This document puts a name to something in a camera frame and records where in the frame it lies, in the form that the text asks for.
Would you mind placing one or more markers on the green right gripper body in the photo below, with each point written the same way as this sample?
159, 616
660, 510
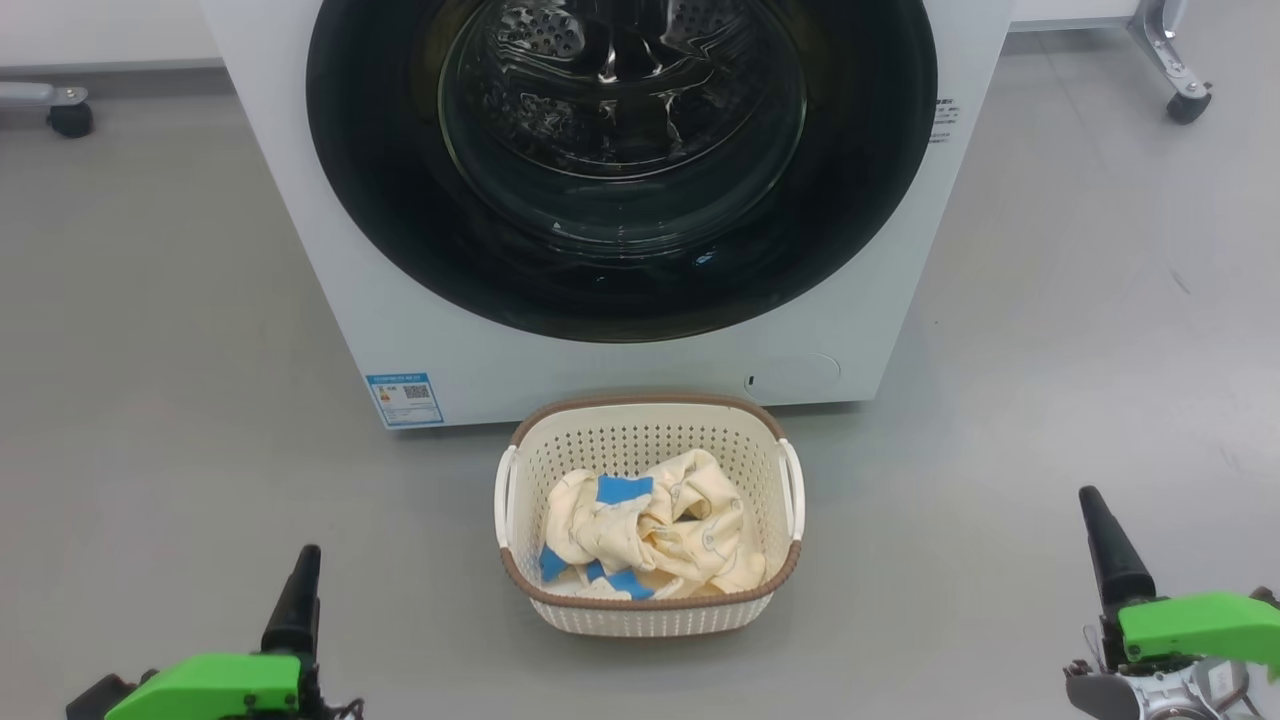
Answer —
1200, 625

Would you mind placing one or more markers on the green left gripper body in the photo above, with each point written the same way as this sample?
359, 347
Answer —
220, 690

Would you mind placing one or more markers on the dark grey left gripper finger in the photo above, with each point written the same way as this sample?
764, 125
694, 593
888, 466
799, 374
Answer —
295, 610

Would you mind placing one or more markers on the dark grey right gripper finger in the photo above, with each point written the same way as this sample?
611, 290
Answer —
1115, 560

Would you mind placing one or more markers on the cream garment with bear print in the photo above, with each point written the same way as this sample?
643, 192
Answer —
700, 540

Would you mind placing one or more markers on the grey washing machine door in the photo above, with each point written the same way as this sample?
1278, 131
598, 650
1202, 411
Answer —
380, 200

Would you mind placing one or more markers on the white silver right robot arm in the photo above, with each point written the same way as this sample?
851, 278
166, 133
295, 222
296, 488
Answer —
1150, 695

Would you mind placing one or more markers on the white front-load washing machine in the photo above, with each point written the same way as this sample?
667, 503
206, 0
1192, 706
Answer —
600, 375

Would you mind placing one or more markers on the blue energy label sticker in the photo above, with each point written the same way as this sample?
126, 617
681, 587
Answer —
405, 400

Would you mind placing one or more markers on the cream basket with brown rim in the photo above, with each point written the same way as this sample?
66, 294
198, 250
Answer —
650, 615

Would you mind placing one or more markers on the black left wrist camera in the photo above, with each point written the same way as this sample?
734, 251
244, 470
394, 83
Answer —
100, 700

